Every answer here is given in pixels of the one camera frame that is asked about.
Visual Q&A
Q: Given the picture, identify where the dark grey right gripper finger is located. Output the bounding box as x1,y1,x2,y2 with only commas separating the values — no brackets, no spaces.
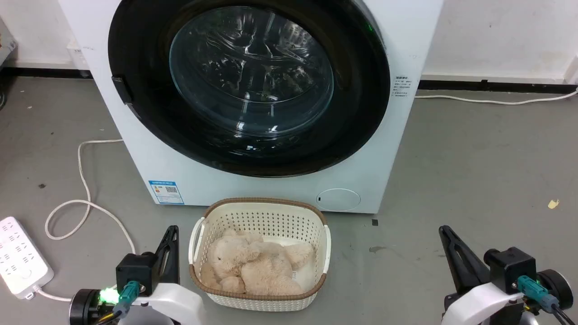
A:
438,225,491,295

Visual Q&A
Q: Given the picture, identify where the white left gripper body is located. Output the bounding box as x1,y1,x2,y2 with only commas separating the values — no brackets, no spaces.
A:
118,283,206,325

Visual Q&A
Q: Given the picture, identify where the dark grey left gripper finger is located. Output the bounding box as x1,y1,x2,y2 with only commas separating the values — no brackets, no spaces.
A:
155,225,180,286

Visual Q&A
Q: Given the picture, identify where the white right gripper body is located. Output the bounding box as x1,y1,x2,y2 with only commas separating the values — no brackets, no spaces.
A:
441,282,527,325

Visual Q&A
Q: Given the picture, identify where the white front-load washing machine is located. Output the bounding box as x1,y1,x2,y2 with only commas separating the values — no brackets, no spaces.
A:
58,0,445,214

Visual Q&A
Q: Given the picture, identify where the black round washer door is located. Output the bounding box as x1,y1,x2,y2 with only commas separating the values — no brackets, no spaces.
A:
107,0,392,178

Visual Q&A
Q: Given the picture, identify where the blue energy label sticker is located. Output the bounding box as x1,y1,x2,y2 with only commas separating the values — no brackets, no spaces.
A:
148,180,185,205

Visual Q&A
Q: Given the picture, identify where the beige plush teddy bear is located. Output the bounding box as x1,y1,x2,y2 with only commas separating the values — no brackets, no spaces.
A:
200,229,315,296

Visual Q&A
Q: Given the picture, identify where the white plastic laundry basket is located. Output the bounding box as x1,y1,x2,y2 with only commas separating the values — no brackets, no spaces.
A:
188,197,332,312

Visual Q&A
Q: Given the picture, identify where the round white filter cover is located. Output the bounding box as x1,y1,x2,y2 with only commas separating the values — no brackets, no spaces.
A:
316,188,361,212

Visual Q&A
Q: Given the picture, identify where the white power strip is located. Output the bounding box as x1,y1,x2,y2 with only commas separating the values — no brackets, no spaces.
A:
0,217,55,300

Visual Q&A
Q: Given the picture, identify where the small text warning sticker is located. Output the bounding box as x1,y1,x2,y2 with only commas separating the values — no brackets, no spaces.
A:
393,75,411,98

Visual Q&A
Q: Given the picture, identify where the grey box with label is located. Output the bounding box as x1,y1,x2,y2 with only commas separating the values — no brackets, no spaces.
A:
0,17,19,68

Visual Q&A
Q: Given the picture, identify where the left teal plug black cable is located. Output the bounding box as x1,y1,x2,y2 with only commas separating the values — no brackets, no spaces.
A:
93,280,141,325

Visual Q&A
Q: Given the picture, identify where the teal plug black cable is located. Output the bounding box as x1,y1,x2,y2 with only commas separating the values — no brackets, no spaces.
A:
517,275,578,325
93,280,141,325

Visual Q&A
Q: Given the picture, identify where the right teal plug black cable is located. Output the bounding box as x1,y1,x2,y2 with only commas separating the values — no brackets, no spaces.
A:
517,275,578,325

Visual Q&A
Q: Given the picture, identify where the white power strip cable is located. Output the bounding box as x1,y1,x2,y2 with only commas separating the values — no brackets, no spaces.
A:
33,139,137,302

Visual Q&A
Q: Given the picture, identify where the white cable along wall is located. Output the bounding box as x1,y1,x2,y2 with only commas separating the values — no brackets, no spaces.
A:
415,88,578,106

